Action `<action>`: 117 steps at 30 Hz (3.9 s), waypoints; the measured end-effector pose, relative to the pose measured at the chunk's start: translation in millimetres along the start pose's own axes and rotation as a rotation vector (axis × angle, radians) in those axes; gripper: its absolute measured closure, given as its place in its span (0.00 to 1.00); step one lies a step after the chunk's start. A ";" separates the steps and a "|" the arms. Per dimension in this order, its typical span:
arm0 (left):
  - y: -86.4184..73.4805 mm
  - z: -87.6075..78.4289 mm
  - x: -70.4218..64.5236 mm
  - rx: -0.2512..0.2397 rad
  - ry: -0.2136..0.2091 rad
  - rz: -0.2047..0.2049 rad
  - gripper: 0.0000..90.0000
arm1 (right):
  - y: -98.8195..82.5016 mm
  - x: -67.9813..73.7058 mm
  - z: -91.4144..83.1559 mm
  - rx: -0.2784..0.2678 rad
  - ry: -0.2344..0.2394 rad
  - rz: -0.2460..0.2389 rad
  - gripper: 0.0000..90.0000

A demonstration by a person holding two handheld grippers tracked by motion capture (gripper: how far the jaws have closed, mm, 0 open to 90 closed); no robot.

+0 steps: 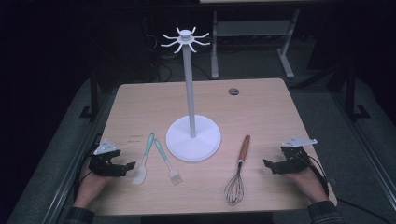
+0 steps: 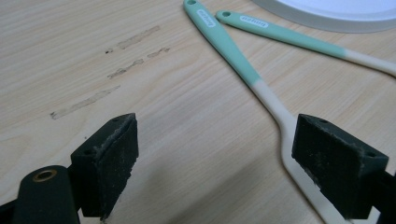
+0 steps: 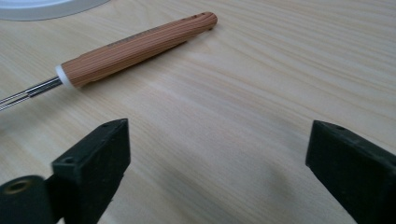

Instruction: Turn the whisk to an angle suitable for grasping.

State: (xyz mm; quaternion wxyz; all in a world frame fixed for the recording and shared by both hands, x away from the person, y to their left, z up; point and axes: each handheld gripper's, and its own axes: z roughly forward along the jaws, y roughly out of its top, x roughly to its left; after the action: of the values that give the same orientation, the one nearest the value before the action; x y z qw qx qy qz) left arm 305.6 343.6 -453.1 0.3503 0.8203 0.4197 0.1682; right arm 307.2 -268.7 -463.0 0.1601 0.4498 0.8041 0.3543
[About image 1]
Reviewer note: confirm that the white desk frame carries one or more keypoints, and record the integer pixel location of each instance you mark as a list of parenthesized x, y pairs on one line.
[(214, 56)]

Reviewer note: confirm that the person's right hand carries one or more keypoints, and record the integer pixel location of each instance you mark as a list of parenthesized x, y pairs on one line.
[(311, 186)]

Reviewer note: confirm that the grey metal rail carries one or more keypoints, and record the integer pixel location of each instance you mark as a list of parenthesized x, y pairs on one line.
[(60, 202), (372, 157)]

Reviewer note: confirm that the white utensil stand with hooks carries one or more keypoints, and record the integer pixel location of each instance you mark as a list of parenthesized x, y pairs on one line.
[(193, 146)]

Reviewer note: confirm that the grey table grommet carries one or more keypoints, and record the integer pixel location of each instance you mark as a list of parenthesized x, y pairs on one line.
[(233, 91)]

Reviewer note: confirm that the person's left hand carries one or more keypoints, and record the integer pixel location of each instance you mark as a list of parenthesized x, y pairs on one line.
[(88, 189)]

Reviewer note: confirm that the black metal stand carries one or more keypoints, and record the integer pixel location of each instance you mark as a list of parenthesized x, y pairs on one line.
[(350, 93), (94, 93)]

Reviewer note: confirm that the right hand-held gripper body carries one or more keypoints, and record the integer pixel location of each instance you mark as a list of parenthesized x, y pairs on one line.
[(294, 160)]

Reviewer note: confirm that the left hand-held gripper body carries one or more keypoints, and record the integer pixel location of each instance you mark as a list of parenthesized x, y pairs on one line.
[(101, 165)]

